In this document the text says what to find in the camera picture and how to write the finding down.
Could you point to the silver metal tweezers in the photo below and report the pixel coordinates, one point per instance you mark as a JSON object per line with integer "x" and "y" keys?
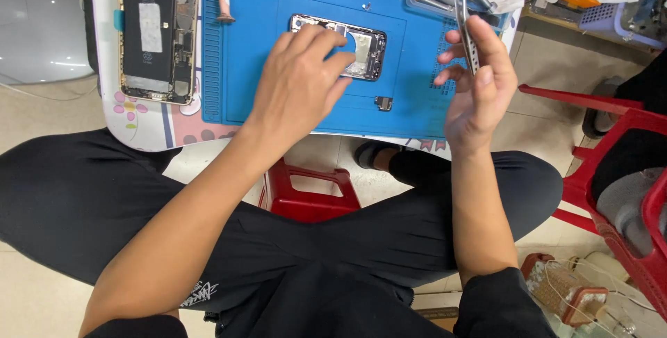
{"x": 460, "y": 12}

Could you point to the person's black trousers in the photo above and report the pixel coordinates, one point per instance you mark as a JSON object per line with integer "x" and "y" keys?
{"x": 78, "y": 197}

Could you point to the red plastic stool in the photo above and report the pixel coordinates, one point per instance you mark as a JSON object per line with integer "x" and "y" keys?
{"x": 307, "y": 205}

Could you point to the person's left hand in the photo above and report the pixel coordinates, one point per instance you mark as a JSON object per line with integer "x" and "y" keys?
{"x": 292, "y": 88}

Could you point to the person's black slipper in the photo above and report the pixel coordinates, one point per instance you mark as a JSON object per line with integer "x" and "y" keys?
{"x": 367, "y": 153}

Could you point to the teal plastic opening pick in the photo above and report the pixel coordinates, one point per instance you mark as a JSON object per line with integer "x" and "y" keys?
{"x": 118, "y": 20}

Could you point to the person's black shirt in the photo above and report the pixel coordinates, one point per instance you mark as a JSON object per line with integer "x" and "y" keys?
{"x": 338, "y": 312}

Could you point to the opened smartphone with black battery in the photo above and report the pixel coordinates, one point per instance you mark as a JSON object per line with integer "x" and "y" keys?
{"x": 151, "y": 30}

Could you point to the blue silicone repair mat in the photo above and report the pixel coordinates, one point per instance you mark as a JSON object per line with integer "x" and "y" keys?
{"x": 250, "y": 41}

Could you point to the empty black phone housing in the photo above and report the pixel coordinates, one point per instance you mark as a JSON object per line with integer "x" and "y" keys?
{"x": 371, "y": 51}

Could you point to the orange-collared silver screwdriver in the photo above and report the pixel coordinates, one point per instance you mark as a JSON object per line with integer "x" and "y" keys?
{"x": 432, "y": 0}

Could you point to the red-capped woven device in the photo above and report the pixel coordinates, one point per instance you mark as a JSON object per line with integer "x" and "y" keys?
{"x": 565, "y": 288}

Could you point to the small black phone component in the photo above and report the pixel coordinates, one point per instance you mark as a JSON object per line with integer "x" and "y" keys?
{"x": 383, "y": 103}

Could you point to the red plastic chair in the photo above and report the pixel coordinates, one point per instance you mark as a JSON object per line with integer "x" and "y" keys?
{"x": 633, "y": 119}

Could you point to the person's right hand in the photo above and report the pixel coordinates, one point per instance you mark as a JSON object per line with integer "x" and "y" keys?
{"x": 482, "y": 108}

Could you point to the white glossy casing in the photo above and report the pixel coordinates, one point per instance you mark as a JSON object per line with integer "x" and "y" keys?
{"x": 41, "y": 20}

